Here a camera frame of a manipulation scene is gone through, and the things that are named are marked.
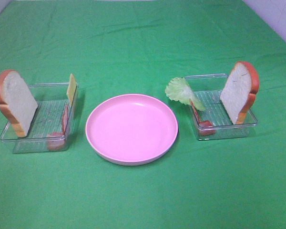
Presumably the green tablecloth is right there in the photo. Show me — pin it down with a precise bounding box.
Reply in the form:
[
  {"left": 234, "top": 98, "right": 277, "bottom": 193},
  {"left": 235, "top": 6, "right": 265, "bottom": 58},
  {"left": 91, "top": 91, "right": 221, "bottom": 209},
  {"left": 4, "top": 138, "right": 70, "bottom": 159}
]
[{"left": 0, "top": 0, "right": 286, "bottom": 229}]

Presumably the right clear plastic tray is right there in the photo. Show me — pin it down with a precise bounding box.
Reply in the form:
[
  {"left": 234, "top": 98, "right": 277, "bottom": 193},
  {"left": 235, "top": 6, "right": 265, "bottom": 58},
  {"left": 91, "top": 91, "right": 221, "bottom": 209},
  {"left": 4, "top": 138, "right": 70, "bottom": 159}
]
[{"left": 185, "top": 73, "right": 257, "bottom": 141}]

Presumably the left clear plastic tray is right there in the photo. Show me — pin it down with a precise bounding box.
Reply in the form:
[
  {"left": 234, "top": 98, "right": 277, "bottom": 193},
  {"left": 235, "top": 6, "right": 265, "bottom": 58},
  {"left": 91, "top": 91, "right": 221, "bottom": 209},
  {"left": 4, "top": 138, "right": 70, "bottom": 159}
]
[{"left": 0, "top": 83, "right": 80, "bottom": 154}]

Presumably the bread slice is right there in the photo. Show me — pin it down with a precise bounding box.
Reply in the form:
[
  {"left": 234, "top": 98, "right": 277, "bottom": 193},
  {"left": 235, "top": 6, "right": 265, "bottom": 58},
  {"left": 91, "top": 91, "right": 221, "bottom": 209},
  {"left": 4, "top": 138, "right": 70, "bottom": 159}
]
[
  {"left": 0, "top": 70, "right": 38, "bottom": 137},
  {"left": 220, "top": 61, "right": 259, "bottom": 125}
]

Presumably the green lettuce leaf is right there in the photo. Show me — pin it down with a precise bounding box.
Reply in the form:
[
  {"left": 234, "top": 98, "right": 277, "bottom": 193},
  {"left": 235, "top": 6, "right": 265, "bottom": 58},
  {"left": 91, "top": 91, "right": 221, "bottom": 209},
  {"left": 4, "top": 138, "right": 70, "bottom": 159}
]
[{"left": 164, "top": 77, "right": 205, "bottom": 111}]

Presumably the pink round plate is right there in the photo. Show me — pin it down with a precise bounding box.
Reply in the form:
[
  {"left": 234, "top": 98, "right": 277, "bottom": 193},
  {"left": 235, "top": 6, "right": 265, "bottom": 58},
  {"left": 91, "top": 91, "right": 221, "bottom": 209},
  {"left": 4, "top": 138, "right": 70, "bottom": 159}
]
[{"left": 85, "top": 94, "right": 178, "bottom": 166}]

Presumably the bacon strip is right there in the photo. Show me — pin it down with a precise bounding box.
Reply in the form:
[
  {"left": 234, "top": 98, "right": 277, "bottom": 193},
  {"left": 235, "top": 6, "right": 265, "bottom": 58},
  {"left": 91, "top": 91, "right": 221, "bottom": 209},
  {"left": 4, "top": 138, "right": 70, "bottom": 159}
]
[
  {"left": 47, "top": 104, "right": 69, "bottom": 151},
  {"left": 189, "top": 99, "right": 216, "bottom": 136}
]

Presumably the clear plastic tray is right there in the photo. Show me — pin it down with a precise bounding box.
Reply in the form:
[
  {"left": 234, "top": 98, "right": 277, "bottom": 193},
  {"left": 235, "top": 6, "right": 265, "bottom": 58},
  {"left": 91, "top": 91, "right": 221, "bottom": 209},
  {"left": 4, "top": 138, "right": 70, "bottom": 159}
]
[
  {"left": 0, "top": 83, "right": 80, "bottom": 154},
  {"left": 185, "top": 73, "right": 257, "bottom": 141}
]

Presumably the yellow cheese slice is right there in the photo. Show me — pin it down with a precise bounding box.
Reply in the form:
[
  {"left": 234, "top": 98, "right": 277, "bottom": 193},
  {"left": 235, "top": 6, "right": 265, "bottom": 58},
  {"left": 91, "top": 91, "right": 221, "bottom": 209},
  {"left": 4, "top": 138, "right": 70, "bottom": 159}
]
[{"left": 66, "top": 73, "right": 77, "bottom": 105}]

